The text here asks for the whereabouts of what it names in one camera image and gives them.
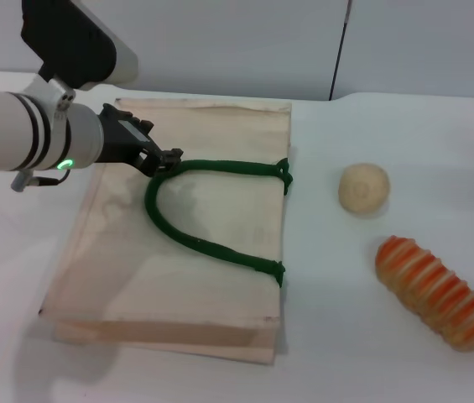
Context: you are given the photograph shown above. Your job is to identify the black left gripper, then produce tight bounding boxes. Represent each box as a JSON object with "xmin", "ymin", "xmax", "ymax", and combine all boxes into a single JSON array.
[{"xmin": 96, "ymin": 102, "xmax": 185, "ymax": 178}]

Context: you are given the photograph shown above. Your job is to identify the beige tote bag green handles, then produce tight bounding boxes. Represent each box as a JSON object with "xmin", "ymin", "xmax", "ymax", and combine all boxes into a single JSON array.
[{"xmin": 38, "ymin": 97, "xmax": 294, "ymax": 366}]

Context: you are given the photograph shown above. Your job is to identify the round pale egg yolk pastry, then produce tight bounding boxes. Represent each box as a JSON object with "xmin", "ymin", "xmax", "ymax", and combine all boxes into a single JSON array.
[{"xmin": 337, "ymin": 162, "xmax": 391, "ymax": 216}]

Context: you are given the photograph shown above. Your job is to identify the orange striped long bread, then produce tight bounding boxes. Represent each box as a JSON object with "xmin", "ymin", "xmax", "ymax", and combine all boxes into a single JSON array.
[{"xmin": 374, "ymin": 234, "xmax": 474, "ymax": 353}]

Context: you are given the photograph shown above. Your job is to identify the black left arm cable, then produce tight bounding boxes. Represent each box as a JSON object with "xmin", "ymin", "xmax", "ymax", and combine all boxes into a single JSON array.
[{"xmin": 11, "ymin": 168, "xmax": 72, "ymax": 193}]

